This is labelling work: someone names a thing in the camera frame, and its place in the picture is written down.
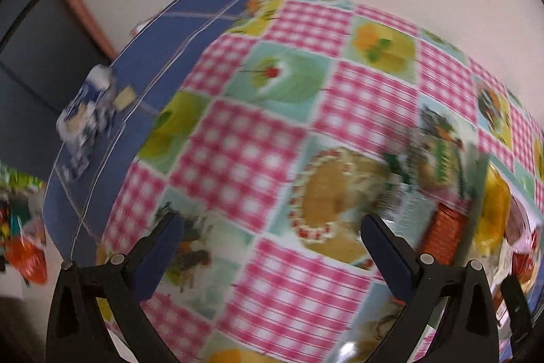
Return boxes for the teal and white snack packet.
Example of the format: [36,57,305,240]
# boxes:
[380,191,438,224]

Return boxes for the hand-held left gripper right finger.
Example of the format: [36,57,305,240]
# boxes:
[359,214,500,363]

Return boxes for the orange snack bag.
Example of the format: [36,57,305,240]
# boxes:
[3,234,48,286]

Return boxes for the green colourful snack bag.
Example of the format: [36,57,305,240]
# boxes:
[0,162,47,194]

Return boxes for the dark cabinet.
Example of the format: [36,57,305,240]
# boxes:
[0,0,116,162]

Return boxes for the checkered printed tablecloth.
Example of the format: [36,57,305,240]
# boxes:
[42,0,544,363]

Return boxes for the blue and white snack packet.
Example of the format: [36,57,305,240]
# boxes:
[56,64,118,182]

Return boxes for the red patterned snack packet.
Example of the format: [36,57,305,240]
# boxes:
[420,205,473,267]

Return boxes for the brown and white biscuit packet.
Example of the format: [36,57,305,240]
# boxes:
[507,199,538,245]

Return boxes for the salmon pink board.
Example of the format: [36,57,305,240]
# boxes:
[56,0,118,60]

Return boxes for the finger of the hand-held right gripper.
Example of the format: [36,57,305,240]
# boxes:
[500,273,534,354]

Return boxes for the small beige wrapped candy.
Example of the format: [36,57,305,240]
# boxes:
[113,86,138,111]

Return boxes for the green clear cookie packet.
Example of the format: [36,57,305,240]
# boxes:
[412,118,477,199]

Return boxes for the small red snack packet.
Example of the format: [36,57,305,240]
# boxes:
[511,251,537,284]

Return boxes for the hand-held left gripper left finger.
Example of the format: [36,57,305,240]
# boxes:
[46,212,186,363]

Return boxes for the yellow clear snack packet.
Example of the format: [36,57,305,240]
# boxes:
[475,166,512,258]

